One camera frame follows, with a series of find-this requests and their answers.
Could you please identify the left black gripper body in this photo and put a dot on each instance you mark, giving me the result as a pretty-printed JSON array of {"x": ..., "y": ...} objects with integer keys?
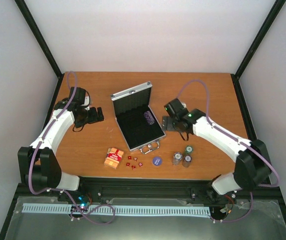
[{"x": 82, "y": 120}]

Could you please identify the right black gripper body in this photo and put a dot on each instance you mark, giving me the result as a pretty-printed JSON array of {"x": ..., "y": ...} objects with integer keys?
[{"x": 176, "y": 125}]

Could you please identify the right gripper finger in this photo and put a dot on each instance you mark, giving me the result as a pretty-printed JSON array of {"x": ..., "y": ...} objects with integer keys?
[
  {"x": 164, "y": 122},
  {"x": 171, "y": 126}
]

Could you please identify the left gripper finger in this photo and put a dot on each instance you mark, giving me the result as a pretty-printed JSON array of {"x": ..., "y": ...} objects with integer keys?
[
  {"x": 92, "y": 115},
  {"x": 100, "y": 116}
]

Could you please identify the purple poker chip stack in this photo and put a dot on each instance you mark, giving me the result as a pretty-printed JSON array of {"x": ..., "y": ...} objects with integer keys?
[{"x": 149, "y": 117}]

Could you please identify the green poker chip stack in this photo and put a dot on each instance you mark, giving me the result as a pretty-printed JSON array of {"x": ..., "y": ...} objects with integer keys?
[{"x": 188, "y": 150}]

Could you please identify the aluminium poker case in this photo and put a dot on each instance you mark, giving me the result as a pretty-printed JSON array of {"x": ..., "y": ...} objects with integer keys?
[{"x": 129, "y": 106}]

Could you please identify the blue white poker chip stack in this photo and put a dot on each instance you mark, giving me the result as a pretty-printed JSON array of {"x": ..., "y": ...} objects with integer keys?
[{"x": 177, "y": 157}]

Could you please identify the brown poker chip stack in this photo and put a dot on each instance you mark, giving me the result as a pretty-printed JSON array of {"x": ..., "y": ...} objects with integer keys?
[{"x": 187, "y": 161}]

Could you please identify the red playing card deck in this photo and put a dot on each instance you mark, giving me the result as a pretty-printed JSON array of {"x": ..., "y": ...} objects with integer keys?
[{"x": 113, "y": 157}]

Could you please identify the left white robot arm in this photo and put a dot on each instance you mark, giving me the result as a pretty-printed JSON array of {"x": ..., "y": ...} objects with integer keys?
[{"x": 38, "y": 166}]

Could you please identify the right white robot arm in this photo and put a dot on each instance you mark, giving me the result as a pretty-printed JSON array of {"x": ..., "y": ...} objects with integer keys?
[{"x": 252, "y": 164}]

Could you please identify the blue small blind button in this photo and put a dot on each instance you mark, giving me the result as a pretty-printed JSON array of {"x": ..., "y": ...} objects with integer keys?
[{"x": 156, "y": 161}]

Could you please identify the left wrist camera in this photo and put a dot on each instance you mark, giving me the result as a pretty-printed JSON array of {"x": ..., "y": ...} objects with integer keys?
[{"x": 87, "y": 102}]

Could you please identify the black aluminium frame rail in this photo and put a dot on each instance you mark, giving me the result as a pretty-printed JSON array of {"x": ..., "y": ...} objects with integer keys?
[{"x": 193, "y": 191}]

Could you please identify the white slotted cable duct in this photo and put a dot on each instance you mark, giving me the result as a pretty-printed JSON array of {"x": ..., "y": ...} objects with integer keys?
[{"x": 142, "y": 211}]

